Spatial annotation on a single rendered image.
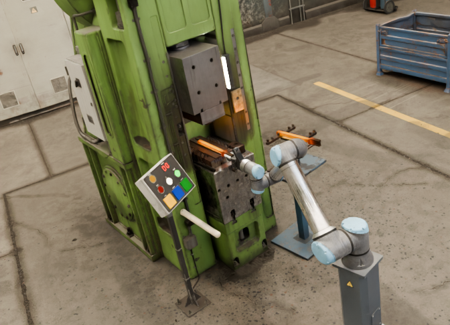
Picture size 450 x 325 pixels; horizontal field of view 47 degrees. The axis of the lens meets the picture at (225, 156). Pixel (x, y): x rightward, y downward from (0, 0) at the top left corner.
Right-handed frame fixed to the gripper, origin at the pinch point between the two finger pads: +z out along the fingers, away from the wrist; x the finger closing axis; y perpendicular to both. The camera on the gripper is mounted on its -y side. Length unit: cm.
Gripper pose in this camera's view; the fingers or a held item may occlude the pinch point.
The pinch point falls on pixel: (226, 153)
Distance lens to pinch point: 373.5
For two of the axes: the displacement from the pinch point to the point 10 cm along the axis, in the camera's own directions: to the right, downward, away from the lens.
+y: 1.5, 8.6, 4.9
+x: 7.8, -4.1, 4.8
